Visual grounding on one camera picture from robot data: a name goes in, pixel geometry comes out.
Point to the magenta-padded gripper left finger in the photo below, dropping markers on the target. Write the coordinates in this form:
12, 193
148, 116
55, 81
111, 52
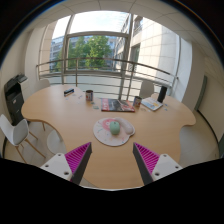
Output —
58, 165

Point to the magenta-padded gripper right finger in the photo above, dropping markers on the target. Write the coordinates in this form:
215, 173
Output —
165, 166

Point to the mint green computer mouse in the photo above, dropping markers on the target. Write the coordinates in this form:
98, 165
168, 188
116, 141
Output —
115, 128

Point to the round pink printed mouse pad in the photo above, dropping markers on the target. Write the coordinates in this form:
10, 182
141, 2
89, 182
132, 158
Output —
105, 133

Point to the white chair with wooden legs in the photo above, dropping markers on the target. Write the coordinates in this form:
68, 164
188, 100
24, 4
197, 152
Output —
15, 131

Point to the white printed booklet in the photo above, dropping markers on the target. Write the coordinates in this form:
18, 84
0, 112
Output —
152, 104

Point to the printed cup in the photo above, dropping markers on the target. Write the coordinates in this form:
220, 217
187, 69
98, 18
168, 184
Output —
137, 101
89, 95

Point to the black cylindrical speaker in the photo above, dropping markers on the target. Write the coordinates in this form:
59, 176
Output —
162, 94

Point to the dark blue small box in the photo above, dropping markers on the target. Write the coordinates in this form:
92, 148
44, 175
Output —
69, 92

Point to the red and black magazine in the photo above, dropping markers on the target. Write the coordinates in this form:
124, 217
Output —
116, 105

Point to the black office printer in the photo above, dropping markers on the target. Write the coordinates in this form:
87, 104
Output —
14, 100

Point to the metal window railing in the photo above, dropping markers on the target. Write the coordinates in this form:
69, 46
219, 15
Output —
96, 73

